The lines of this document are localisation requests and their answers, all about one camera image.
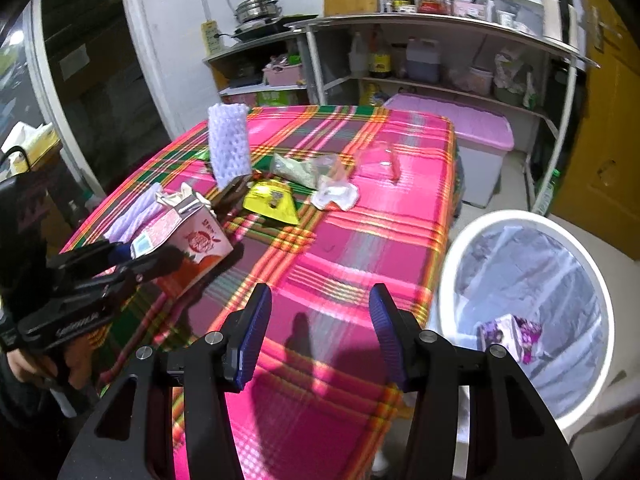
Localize black induction cooker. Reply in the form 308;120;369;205
217;14;321;43

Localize metal door handle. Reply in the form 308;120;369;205
586;6;623;51

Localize crumpled clear plastic film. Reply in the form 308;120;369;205
317;154;357;183

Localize white plastic jug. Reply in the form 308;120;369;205
348;32;370;78

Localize dark soy sauce bottle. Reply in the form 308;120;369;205
369;35;393;80

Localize person's left forearm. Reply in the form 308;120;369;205
0;370;88;480

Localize pink juice carton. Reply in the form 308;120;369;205
132;182;236;301

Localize crumpled plastic bags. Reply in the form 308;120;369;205
494;49;538;108

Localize person's left hand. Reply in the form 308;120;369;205
7;342;103;392

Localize round plastic food container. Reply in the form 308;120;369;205
457;66;495;97

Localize wall power strip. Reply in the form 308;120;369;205
201;20;223;56

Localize clear plastic container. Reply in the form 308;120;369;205
487;0;545;36

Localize clear plastic bag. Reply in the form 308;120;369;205
270;152;321;188

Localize black thermos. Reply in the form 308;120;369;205
559;0;581;46

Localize green plastic bottle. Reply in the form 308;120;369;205
535;170;558;216

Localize large metal shelf rack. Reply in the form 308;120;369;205
302;12;601;216

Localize white foam fruit net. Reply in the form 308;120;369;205
102;185;166;246
206;102;253;187

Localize yellow wrapper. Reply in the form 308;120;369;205
242;180;301;226

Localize small metal shelf rack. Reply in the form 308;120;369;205
204;30;311;111

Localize white round trash bin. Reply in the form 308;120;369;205
434;209;617;433

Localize green printed box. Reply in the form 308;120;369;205
256;90;296;107

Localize pink plaid tablecloth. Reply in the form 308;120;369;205
60;104;458;480

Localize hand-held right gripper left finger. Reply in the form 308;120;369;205
62;282;273;480

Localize clear pink plastic wrapper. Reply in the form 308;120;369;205
357;140;403;183

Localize grey plastic bin liner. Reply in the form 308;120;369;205
457;225;603;411

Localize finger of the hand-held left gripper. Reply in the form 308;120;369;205
101;246;187;291
46;240;134;281

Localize purple liquid jug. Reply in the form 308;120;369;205
405;39;441;83

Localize white thermos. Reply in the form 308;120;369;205
541;0;566;43

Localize yellow wooden door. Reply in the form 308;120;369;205
550;0;640;261

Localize crumpled white tissue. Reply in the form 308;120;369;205
310;180;361;211

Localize steel pot with lid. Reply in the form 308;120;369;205
235;0;282;25

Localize pink plastic basket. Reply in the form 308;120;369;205
262;57;305;87

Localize pink lid storage box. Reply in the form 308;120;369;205
382;92;516;208

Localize tissue box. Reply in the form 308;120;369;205
0;121;63;171

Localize dark brown wrapper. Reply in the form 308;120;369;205
212;172;261;216

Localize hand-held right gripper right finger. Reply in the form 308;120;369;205
368;282;583;480

